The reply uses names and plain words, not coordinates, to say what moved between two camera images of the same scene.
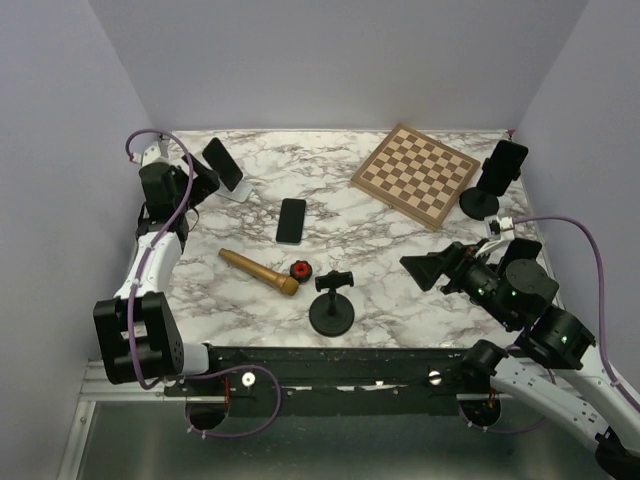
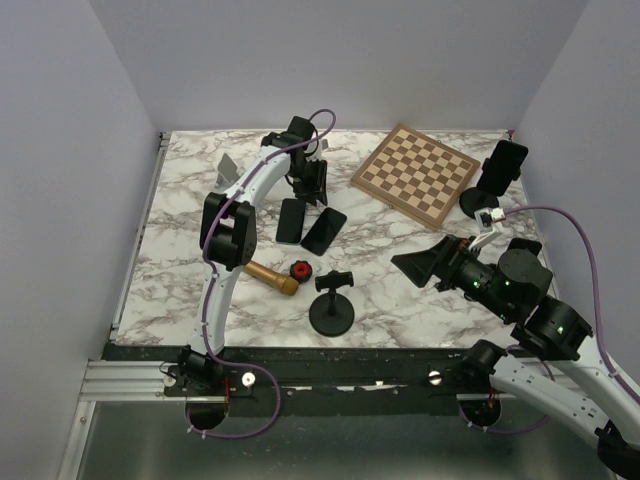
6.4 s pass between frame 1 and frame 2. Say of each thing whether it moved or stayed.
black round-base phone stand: stayed
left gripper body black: moved
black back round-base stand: stayed
